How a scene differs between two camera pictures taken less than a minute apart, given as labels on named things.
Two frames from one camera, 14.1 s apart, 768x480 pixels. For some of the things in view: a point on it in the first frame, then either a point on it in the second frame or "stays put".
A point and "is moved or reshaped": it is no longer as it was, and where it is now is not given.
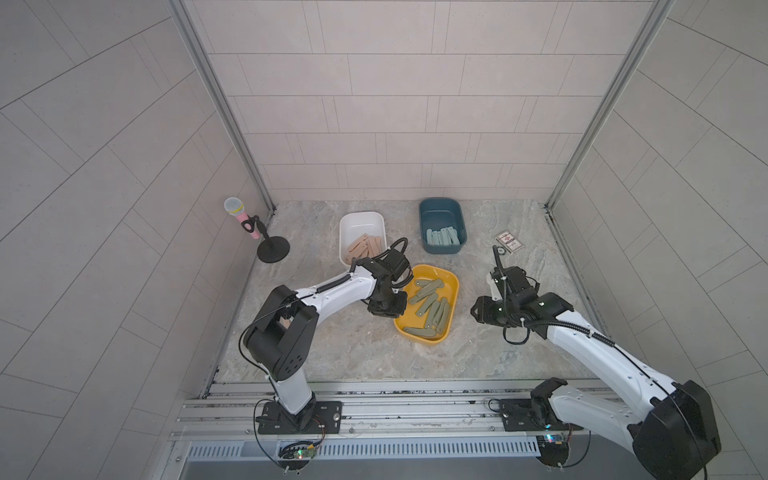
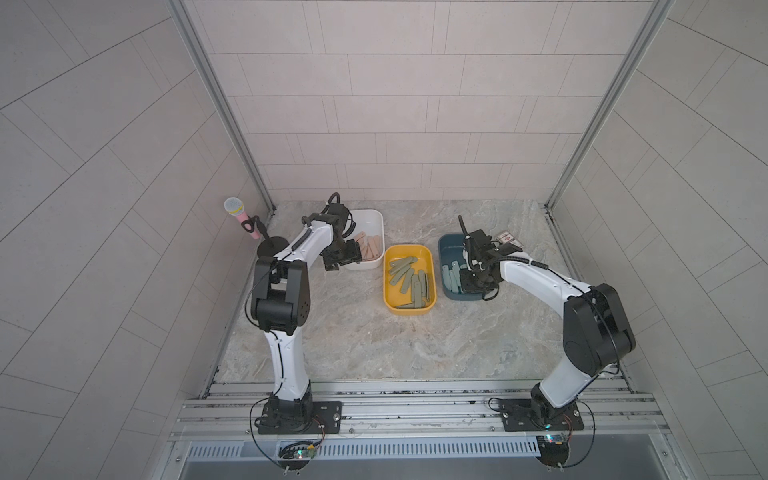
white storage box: (361, 235) stays put
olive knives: (443, 303) to (422, 278)
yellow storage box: (432, 297) is moved or reshaped
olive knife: (426, 286) is moved or reshaped
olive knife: (428, 302) is moved or reshaped
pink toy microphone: (235, 206) stays put
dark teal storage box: (443, 225) to (450, 249)
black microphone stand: (273, 249) stays put
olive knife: (425, 332) to (416, 292)
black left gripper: (396, 310) to (353, 254)
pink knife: (377, 240) stays put
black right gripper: (481, 311) to (466, 285)
